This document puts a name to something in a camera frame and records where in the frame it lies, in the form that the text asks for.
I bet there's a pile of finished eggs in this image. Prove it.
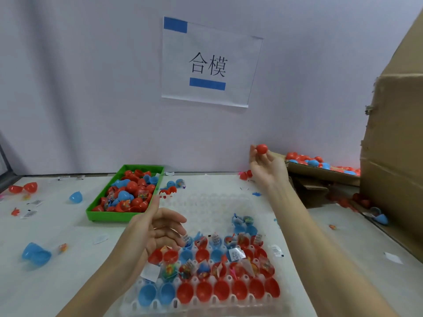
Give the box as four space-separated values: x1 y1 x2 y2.
286 151 362 177

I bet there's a clear plastic egg tray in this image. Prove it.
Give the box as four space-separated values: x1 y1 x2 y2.
121 193 293 317

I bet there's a person's left hand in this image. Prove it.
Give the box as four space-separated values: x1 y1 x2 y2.
115 204 189 275

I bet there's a white paper sign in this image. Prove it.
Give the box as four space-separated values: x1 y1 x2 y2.
160 16 264 108

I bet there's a grey metal rail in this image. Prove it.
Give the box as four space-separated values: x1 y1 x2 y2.
0 147 18 193

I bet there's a person's right forearm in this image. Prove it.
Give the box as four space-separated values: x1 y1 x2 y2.
267 181 401 317

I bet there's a blue egg shell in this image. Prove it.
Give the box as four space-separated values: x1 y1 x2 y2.
21 242 52 267

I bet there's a tall brown cardboard box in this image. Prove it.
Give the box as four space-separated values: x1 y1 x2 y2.
360 10 423 263

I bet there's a person's left forearm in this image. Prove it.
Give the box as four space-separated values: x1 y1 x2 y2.
58 257 143 317

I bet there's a small capsule cluster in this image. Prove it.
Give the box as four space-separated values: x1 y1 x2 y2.
160 178 186 196

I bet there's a person's right hand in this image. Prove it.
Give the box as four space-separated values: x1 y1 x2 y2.
249 144 290 193

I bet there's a green plastic tray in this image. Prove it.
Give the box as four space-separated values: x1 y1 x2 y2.
86 164 166 223

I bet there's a cardboard box of capsules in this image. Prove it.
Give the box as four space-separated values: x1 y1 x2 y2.
271 151 363 209

